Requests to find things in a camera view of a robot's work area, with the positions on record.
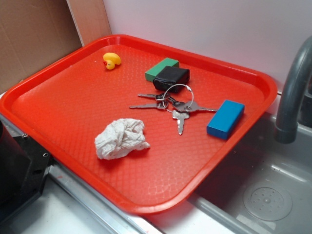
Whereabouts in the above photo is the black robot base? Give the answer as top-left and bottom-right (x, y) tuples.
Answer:
(0, 123), (52, 224)

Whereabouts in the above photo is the crumpled white paper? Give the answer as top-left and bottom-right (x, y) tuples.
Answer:
(95, 118), (150, 160)

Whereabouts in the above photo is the silver key pointing left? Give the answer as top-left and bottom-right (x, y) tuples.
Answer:
(129, 101), (169, 110)

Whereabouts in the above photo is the silver key pointing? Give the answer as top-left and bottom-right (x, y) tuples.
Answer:
(129, 101), (169, 110)
(184, 101), (218, 113)

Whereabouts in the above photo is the red plastic tray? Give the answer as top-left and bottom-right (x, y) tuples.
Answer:
(0, 35), (277, 215)

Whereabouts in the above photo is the black-headed key upper left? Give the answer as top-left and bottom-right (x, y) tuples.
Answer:
(137, 93), (170, 101)

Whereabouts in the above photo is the silver key pointing down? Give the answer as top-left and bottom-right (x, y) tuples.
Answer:
(172, 110), (190, 135)

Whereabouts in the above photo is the silver key pointing right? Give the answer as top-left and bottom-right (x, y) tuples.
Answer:
(184, 101), (218, 113)

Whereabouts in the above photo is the black leather key pouch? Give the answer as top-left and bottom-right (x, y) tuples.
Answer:
(153, 66), (190, 91)

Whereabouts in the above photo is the green wooden block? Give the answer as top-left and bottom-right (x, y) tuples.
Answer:
(145, 58), (179, 82)

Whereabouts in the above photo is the blue wooden block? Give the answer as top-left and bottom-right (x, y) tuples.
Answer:
(206, 100), (245, 140)

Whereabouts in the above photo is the yellow rubber duck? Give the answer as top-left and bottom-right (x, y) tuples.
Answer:
(103, 52), (121, 70)

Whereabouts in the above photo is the grey toy sink basin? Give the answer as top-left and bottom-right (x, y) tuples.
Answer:
(146, 100), (312, 234)

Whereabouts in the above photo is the grey sink faucet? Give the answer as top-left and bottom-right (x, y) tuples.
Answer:
(274, 37), (312, 144)

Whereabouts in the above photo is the round sink drain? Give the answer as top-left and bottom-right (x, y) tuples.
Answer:
(243, 182), (293, 221)

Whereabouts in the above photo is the brown cardboard panel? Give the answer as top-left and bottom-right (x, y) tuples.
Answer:
(0, 0), (111, 93)

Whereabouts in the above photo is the silver wire key ring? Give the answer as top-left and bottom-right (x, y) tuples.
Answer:
(162, 83), (195, 113)

